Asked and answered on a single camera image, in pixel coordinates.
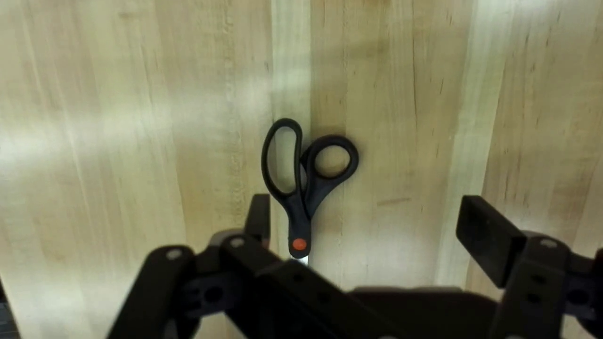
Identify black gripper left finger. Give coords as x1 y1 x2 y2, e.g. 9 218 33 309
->
107 194 376 339

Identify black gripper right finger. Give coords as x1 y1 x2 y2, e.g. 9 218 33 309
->
456 196 603 339

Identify black handled scissors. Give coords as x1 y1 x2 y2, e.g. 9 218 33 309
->
261 118 359 263

